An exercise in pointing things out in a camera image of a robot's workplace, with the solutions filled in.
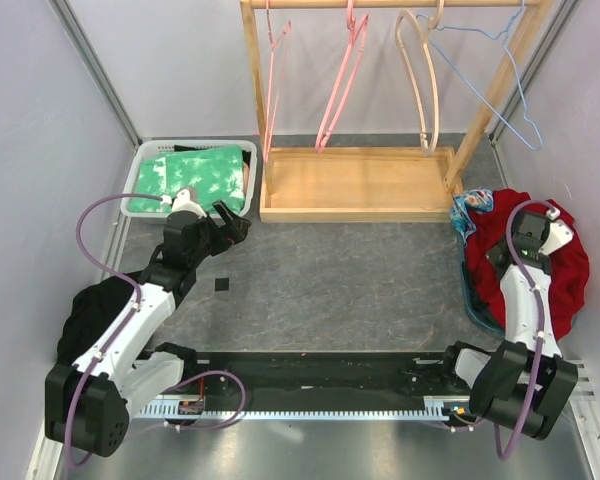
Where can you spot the wooden clothes rack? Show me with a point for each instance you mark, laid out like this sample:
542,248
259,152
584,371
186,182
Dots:
374,184

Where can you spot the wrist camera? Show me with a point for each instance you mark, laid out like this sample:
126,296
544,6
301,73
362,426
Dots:
559,233
185,200

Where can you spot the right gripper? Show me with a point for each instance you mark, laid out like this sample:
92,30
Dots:
490,254

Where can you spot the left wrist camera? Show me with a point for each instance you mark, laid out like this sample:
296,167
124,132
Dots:
185,200

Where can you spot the black cloth pile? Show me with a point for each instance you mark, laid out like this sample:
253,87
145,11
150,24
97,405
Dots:
93,310

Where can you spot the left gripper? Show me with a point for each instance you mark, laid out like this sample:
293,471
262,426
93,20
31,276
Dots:
224,238

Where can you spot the pink hanger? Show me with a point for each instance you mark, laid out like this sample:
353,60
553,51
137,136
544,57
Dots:
279,45
357,34

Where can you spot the green white cloth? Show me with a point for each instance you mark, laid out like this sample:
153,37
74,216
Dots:
216,174

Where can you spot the slotted cable duct rail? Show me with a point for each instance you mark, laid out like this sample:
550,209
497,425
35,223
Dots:
435,408

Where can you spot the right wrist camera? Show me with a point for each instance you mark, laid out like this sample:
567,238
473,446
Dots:
559,233

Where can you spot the beige wooden hanger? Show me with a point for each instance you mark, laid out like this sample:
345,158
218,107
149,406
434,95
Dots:
428,110

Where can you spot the pink cloth in basket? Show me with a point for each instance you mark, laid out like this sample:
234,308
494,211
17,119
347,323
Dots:
246,177

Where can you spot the white laundry basket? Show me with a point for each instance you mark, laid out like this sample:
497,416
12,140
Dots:
154,147

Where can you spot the small black square patch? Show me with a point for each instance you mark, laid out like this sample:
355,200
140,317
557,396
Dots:
222,284

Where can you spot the red skirt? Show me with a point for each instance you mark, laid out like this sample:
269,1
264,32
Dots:
528,292

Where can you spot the teal plastic basin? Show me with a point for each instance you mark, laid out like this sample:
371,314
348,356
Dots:
481,262

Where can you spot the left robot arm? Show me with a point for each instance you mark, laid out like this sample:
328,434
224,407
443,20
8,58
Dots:
90,403

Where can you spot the middle pink hanger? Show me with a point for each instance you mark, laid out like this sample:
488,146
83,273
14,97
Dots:
357,34

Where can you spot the floral blue cloth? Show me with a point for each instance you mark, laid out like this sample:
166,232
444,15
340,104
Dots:
479,200

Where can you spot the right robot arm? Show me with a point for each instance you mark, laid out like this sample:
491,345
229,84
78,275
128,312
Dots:
525,383

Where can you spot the left pink hanger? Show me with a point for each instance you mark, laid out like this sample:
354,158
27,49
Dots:
279,45

